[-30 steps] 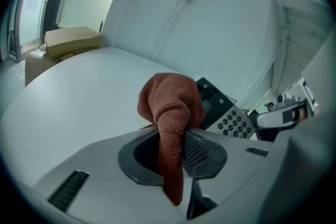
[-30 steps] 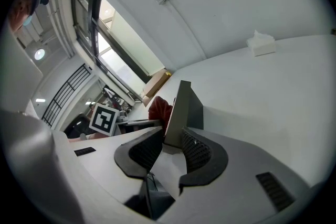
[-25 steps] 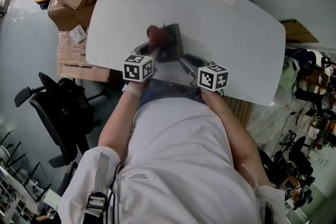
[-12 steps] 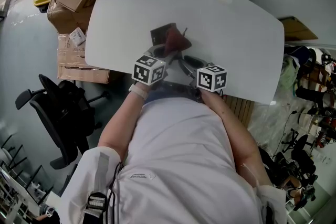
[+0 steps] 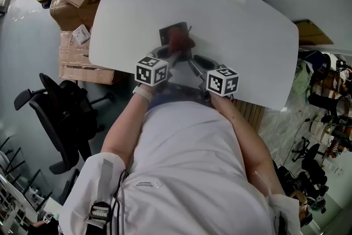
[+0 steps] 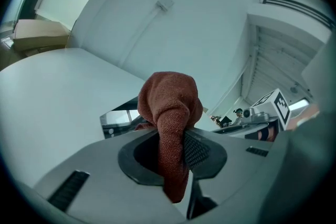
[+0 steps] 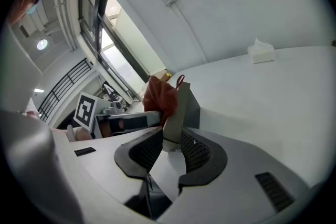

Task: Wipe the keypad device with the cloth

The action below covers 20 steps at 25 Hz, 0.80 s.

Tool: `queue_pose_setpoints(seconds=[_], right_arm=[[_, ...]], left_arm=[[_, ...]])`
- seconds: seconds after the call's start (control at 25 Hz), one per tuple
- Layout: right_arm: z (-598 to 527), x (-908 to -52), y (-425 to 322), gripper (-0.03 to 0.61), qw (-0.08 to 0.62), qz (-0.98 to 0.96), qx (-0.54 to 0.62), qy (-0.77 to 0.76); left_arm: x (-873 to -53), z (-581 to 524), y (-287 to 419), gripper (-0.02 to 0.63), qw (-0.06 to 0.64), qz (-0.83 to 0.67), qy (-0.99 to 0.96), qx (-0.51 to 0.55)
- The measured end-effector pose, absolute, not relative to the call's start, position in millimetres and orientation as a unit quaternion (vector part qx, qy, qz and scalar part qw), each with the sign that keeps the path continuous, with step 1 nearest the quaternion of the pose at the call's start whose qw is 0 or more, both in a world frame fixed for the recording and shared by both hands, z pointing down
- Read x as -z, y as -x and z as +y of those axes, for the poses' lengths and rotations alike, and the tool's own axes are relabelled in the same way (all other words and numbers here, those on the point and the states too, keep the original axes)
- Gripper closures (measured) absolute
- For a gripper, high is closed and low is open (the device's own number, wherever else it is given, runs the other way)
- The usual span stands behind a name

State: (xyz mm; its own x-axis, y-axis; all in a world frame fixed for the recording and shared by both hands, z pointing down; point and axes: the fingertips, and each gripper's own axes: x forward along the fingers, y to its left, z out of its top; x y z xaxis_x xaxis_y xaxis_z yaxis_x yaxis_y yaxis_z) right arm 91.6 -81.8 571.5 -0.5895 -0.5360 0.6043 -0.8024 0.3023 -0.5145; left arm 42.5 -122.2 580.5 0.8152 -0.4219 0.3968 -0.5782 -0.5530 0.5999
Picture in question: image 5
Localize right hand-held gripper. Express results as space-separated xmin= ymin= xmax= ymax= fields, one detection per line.
xmin=188 ymin=54 xmax=239 ymax=102

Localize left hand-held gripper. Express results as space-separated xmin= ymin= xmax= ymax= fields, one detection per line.
xmin=134 ymin=44 xmax=183 ymax=88

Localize reddish brown cloth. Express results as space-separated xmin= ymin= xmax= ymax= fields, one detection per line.
xmin=166 ymin=26 xmax=196 ymax=54

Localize person's left forearm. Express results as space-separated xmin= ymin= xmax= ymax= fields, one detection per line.
xmin=100 ymin=84 xmax=163 ymax=168

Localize person's right forearm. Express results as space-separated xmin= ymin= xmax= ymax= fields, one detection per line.
xmin=210 ymin=93 xmax=287 ymax=198

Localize light green cloth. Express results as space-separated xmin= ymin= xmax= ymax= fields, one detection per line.
xmin=291 ymin=59 xmax=314 ymax=96

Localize person's blue trousers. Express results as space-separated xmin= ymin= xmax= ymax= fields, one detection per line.
xmin=150 ymin=84 xmax=215 ymax=111

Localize white wristband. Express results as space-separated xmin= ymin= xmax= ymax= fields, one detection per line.
xmin=133 ymin=85 xmax=153 ymax=102

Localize wooden slat panel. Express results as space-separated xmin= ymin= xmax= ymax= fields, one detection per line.
xmin=236 ymin=100 xmax=266 ymax=133

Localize white labelled packet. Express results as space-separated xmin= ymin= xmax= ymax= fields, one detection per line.
xmin=71 ymin=24 xmax=91 ymax=46

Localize person's white shirt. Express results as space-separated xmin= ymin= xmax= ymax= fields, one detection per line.
xmin=59 ymin=101 xmax=300 ymax=235

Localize large brown cardboard box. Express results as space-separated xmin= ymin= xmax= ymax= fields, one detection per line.
xmin=49 ymin=0 xmax=100 ymax=32

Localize brown cardboard sheet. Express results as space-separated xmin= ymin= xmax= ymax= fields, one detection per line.
xmin=293 ymin=19 xmax=335 ymax=46

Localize black office chair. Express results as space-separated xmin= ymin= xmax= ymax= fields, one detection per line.
xmin=13 ymin=73 xmax=115 ymax=174

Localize small black swivel chair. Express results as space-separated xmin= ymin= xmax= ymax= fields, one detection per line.
xmin=291 ymin=136 xmax=328 ymax=193

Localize black metal rack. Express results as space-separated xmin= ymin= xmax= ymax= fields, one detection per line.
xmin=0 ymin=136 xmax=53 ymax=212

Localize black cable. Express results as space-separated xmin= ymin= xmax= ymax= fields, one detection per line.
xmin=111 ymin=169 xmax=129 ymax=235

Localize black strap buckle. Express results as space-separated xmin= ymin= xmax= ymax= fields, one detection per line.
xmin=89 ymin=200 xmax=112 ymax=225

